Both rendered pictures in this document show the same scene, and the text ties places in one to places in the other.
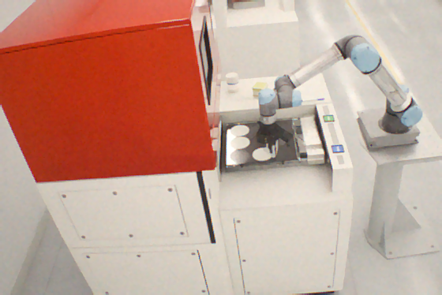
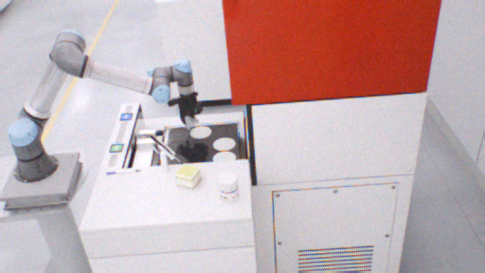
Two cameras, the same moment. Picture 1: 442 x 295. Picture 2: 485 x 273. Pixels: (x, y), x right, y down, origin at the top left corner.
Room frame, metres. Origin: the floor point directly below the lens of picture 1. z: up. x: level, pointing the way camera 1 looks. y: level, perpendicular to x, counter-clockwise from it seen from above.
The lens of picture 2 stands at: (3.70, -0.24, 2.19)
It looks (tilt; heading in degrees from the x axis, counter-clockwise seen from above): 34 degrees down; 173
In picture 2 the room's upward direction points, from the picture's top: 5 degrees counter-clockwise
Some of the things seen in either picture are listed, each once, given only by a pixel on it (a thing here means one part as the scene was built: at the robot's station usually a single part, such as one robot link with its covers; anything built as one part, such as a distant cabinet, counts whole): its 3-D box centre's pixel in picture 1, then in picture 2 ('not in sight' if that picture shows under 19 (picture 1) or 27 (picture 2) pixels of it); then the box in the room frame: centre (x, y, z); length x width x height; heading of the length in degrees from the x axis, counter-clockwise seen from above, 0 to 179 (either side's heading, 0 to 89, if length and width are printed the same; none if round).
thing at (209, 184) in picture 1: (212, 148); (246, 98); (1.69, 0.03, 1.02); 0.82 x 0.03 x 0.40; 173
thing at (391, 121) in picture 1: (395, 116); (33, 159); (1.83, -0.96, 0.94); 0.15 x 0.15 x 0.10
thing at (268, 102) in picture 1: (267, 102); (183, 72); (1.71, -0.25, 1.21); 0.09 x 0.08 x 0.11; 89
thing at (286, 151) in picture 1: (260, 141); (201, 146); (1.85, -0.22, 0.90); 0.34 x 0.34 x 0.01; 83
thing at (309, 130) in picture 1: (311, 140); (144, 158); (1.84, -0.49, 0.87); 0.36 x 0.08 x 0.03; 173
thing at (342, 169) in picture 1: (332, 143); (124, 145); (1.74, -0.57, 0.89); 0.55 x 0.09 x 0.14; 173
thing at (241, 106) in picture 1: (274, 101); (172, 206); (2.22, -0.37, 0.89); 0.62 x 0.35 x 0.14; 83
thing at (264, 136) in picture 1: (267, 130); (189, 102); (1.72, -0.24, 1.05); 0.09 x 0.08 x 0.12; 53
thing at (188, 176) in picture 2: (260, 90); (188, 177); (2.20, -0.29, 1.00); 0.07 x 0.07 x 0.07; 58
